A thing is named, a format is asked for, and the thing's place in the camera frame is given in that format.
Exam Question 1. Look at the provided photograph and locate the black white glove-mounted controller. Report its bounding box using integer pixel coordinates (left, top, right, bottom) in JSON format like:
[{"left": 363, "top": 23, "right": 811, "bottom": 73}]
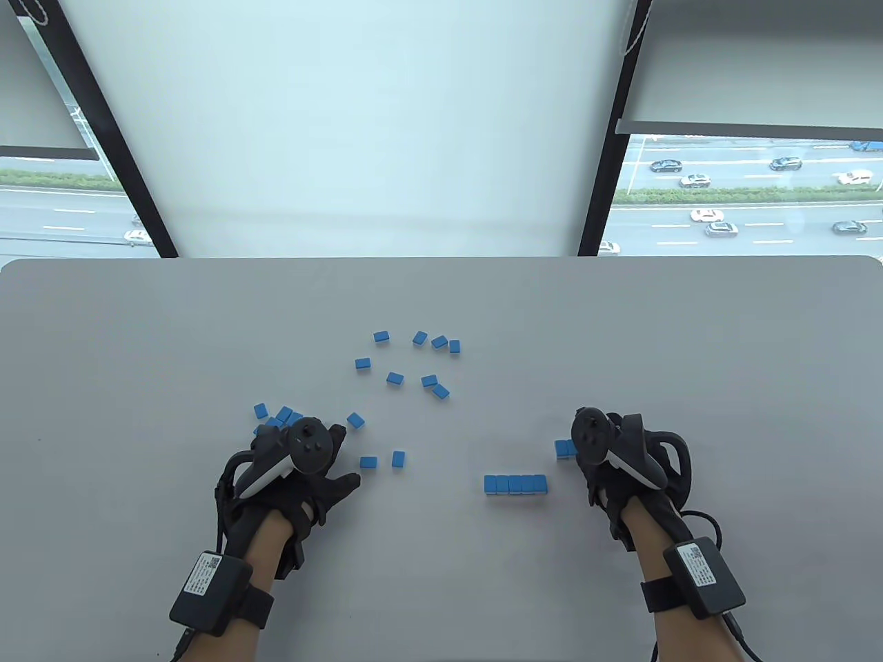
[
  {"left": 573, "top": 408, "right": 667, "bottom": 490},
  {"left": 237, "top": 417, "right": 333, "bottom": 499}
]

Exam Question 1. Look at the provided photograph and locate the black wrist sensor box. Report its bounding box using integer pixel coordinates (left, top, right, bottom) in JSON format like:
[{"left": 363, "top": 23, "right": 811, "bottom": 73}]
[
  {"left": 663, "top": 537, "right": 748, "bottom": 621},
  {"left": 168, "top": 550, "right": 253, "bottom": 637}
]

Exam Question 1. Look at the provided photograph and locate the person's left forearm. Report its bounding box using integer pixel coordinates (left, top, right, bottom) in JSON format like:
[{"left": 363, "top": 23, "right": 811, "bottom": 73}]
[{"left": 181, "top": 512, "right": 299, "bottom": 662}]

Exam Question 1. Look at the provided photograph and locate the group of loose blue tiles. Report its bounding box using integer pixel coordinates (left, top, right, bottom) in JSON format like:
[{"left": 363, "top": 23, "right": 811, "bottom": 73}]
[{"left": 252, "top": 330, "right": 462, "bottom": 470}]

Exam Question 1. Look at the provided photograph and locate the narrow white roller blind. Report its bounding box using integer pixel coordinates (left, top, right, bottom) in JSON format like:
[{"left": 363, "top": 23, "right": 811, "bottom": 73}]
[
  {"left": 616, "top": 0, "right": 883, "bottom": 134},
  {"left": 0, "top": 8, "right": 92, "bottom": 151}
]

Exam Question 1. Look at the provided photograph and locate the person's left hand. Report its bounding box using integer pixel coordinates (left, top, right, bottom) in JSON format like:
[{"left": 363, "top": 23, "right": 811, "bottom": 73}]
[{"left": 219, "top": 421, "right": 363, "bottom": 581}]

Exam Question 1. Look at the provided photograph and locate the group of cars outside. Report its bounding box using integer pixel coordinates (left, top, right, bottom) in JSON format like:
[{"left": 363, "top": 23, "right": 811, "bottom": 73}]
[{"left": 124, "top": 139, "right": 883, "bottom": 256}]

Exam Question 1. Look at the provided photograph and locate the person's right hand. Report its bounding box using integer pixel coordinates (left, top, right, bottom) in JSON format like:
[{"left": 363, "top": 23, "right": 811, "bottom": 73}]
[{"left": 573, "top": 407, "right": 693, "bottom": 552}]

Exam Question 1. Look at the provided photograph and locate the wide white roller blind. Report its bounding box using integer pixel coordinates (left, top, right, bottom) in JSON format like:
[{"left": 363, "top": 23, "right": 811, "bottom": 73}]
[{"left": 58, "top": 0, "right": 634, "bottom": 258}]

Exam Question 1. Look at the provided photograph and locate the person's right forearm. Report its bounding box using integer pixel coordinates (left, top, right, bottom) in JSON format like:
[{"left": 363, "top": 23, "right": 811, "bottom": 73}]
[{"left": 619, "top": 502, "right": 750, "bottom": 662}]

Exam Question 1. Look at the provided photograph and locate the black wrist strap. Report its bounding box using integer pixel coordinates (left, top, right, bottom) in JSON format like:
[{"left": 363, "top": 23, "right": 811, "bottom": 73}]
[
  {"left": 641, "top": 577, "right": 675, "bottom": 615},
  {"left": 233, "top": 582, "right": 276, "bottom": 632}
]

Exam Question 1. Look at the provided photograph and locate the black window frame post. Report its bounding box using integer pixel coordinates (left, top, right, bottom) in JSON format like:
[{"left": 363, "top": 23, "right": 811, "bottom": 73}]
[
  {"left": 578, "top": 0, "right": 655, "bottom": 257},
  {"left": 14, "top": 0, "right": 181, "bottom": 258}
]

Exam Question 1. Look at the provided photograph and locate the white blind pull cord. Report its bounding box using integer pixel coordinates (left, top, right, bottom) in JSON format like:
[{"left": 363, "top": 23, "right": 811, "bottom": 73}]
[{"left": 621, "top": 0, "right": 655, "bottom": 52}]

